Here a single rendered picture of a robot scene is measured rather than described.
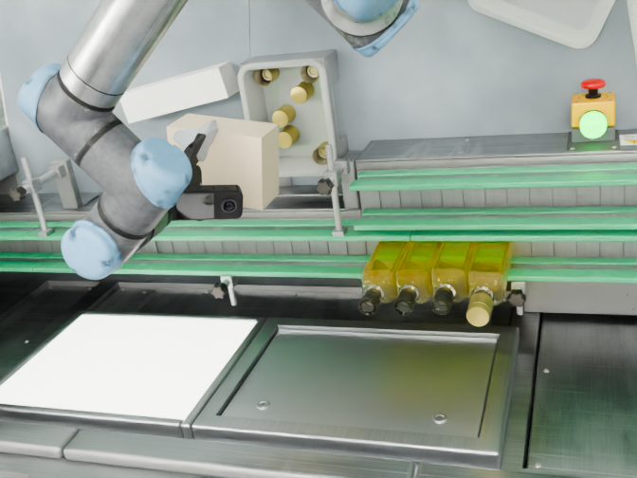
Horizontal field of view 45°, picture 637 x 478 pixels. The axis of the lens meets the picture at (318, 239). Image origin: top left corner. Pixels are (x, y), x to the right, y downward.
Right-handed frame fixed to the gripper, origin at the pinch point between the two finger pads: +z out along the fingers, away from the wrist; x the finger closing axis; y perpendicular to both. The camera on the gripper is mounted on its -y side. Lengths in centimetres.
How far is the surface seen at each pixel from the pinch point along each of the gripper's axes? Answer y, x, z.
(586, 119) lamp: -55, -6, 26
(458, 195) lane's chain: -35.4, 9.1, 22.6
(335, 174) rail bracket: -15.1, 4.7, 13.5
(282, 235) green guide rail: -5.1, 18.2, 14.0
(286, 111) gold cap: -0.2, -0.4, 29.8
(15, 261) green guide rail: 59, 36, 17
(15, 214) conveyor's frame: 61, 27, 21
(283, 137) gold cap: 0.0, 4.6, 28.7
